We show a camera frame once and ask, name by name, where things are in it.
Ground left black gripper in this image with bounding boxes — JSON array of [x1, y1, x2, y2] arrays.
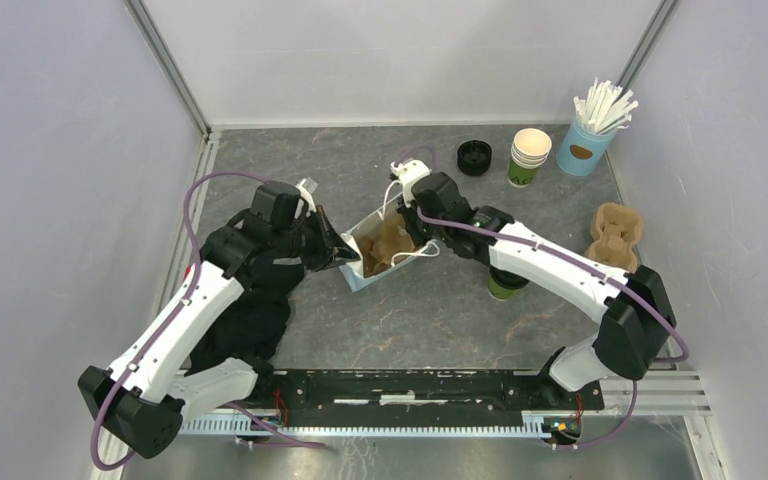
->
[[272, 205, 360, 272]]

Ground light blue paper bag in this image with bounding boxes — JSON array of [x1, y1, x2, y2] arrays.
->
[[340, 180, 441, 292]]

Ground green paper coffee cup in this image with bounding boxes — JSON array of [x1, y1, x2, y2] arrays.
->
[[487, 267, 529, 301]]

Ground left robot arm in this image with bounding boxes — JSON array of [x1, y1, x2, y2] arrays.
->
[[77, 178, 358, 459]]

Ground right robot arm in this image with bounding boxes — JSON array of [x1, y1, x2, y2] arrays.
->
[[391, 163, 678, 408]]

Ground stack of black lids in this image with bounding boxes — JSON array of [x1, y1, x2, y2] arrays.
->
[[456, 140, 492, 177]]

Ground black cloth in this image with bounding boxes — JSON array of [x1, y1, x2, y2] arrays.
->
[[187, 264, 305, 375]]

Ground stack of paper cups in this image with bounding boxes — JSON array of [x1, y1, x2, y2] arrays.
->
[[507, 128, 553, 188]]

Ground blue straw holder can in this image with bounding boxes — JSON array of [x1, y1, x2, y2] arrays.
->
[[555, 120, 616, 177]]

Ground brown pulp cup carrier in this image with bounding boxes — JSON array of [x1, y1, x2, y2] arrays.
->
[[585, 203, 644, 273]]

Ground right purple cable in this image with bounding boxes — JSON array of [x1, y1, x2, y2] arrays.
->
[[393, 144, 691, 449]]

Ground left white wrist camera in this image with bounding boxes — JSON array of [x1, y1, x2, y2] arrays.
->
[[295, 178, 318, 215]]

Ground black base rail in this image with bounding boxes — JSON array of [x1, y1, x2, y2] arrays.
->
[[239, 369, 605, 428]]

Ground white cable tray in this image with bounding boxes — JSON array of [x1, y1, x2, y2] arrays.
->
[[180, 412, 580, 440]]

